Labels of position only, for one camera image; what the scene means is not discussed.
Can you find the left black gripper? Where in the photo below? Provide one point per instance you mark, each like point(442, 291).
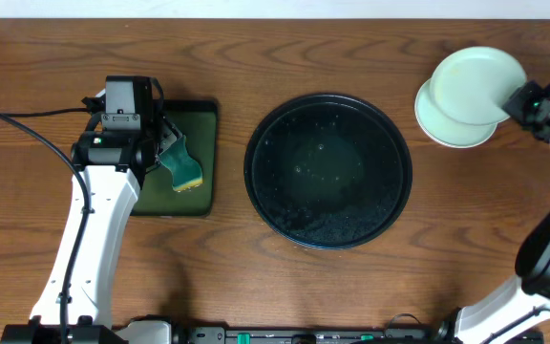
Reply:
point(169, 136)

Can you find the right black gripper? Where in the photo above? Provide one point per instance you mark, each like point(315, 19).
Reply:
point(519, 101)

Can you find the yellow green sponge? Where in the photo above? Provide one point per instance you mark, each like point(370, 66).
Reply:
point(186, 172)

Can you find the mint green plate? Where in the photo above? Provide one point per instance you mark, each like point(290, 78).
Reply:
point(471, 86)
point(444, 130)

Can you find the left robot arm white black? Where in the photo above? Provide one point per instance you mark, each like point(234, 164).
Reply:
point(76, 304)

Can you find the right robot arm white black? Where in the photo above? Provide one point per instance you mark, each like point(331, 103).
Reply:
point(512, 312)

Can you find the rectangular black tray green liquid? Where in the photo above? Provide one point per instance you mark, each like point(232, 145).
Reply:
point(198, 121)

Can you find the round black tray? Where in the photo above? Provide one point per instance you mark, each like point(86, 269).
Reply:
point(328, 171)

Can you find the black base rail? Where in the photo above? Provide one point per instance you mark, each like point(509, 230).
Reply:
point(280, 336)

